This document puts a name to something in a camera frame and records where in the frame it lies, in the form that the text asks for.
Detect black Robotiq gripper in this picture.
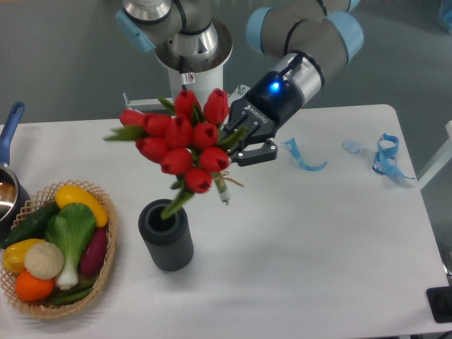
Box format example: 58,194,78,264
222,71,303,167

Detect red tulip bouquet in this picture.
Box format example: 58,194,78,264
105,88,247,220

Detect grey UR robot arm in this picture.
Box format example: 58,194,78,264
116,1,364,166

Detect dark grey ribbed vase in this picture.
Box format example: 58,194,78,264
138,199,194,271

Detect curled blue ribbon strip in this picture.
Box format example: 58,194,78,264
282,138,328,172

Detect small pale blue cap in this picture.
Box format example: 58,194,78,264
342,140,361,154

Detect tangled blue ribbon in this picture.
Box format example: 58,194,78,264
372,133,415,179

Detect yellow toy squash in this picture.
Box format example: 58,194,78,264
55,184,109,227

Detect purple toy sweet potato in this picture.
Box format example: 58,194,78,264
79,228,108,276

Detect green toy bok choy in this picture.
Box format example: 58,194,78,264
44,203,96,290

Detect woven wicker basket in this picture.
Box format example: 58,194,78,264
1,180,118,319

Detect dark green toy cucumber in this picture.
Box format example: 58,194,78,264
1,201,60,249

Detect green toy bean pods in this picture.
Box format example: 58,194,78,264
50,280,95,307

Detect black device at edge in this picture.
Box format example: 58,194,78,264
426,286,451,323

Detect yellow toy bell pepper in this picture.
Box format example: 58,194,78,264
2,239,44,274

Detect orange toy orange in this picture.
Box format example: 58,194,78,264
15,271,54,302

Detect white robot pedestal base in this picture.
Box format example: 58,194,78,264
155,19,233,105

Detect white frame at right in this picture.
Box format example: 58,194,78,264
417,121,451,189

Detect blue handled saucepan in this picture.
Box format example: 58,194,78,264
1,102,30,241

